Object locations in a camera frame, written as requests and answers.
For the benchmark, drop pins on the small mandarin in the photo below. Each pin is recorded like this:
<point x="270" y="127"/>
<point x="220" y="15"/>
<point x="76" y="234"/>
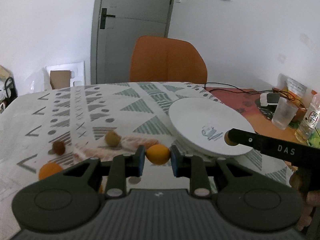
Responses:
<point x="158" y="154"/>
<point x="228" y="141"/>

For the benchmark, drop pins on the black metal rack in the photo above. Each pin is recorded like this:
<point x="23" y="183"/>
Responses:
<point x="9" y="91"/>

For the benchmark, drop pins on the white power adapter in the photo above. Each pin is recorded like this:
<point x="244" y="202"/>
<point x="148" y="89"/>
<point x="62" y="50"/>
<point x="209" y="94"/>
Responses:
<point x="263" y="99"/>

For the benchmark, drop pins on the clear plastic cup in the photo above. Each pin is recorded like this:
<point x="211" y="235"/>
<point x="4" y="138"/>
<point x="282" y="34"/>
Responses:
<point x="284" y="113"/>

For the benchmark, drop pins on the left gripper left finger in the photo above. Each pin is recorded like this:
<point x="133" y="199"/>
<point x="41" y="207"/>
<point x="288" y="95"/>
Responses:
<point x="120" y="168"/>

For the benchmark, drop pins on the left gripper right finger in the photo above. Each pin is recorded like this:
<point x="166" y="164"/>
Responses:
<point x="195" y="169"/>

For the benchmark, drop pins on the white foam board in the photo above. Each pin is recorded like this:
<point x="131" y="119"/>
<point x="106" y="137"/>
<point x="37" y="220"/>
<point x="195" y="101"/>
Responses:
<point x="77" y="72"/>

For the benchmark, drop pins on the red orange table mat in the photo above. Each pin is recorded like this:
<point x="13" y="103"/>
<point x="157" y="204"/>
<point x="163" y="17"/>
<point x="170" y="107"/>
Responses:
<point x="246" y="105"/>

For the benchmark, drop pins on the dark red small fruit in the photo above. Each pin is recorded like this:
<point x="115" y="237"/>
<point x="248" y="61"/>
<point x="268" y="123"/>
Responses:
<point x="58" y="147"/>

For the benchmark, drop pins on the brown kiwi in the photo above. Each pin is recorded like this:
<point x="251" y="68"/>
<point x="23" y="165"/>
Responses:
<point x="112" y="139"/>

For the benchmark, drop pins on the patterned white tablecloth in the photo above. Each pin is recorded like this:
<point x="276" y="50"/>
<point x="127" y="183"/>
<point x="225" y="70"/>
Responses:
<point x="33" y="122"/>

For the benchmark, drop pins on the right hand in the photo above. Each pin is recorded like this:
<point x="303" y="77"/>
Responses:
<point x="311" y="200"/>

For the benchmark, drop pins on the snack bag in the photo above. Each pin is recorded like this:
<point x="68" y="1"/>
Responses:
<point x="292" y="88"/>

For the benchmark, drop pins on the large orange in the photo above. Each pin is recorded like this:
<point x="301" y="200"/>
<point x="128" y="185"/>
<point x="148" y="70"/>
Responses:
<point x="49" y="169"/>

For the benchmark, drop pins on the orange chair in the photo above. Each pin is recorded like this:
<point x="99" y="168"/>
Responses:
<point x="166" y="59"/>

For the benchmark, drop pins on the cardboard box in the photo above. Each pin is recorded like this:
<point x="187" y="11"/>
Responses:
<point x="60" y="79"/>

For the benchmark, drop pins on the grey door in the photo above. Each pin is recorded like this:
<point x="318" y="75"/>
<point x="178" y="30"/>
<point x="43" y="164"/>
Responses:
<point x="112" y="47"/>

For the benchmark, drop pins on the black door handle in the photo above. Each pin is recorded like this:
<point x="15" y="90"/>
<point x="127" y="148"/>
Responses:
<point x="104" y="15"/>

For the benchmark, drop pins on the white ceramic plate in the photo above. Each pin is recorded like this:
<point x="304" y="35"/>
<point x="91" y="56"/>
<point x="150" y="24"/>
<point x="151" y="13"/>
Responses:
<point x="202" y="124"/>

